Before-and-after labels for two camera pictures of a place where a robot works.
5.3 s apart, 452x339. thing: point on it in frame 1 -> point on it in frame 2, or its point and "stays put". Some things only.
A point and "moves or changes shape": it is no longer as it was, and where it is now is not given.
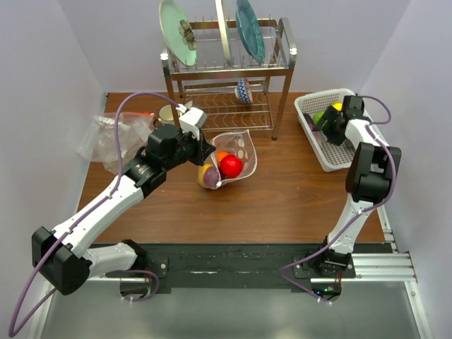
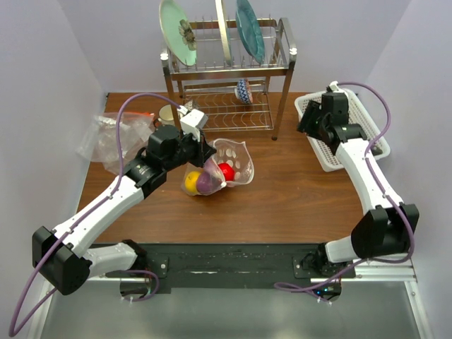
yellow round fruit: x=204 y=167 -> x=191 y=179
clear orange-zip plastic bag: x=99 y=144 stays put
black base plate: x=226 y=267 stays put
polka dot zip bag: x=234 y=157 moves or changes shape
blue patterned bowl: x=243 y=91 stays put
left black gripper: x=201 y=147 stays put
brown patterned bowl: x=190 y=105 stays put
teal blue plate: x=250 y=32 stays put
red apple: x=231 y=165 moves or changes shape
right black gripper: x=332 y=114 -> x=313 y=109
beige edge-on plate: x=224 y=31 stays put
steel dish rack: x=245 y=94 stays put
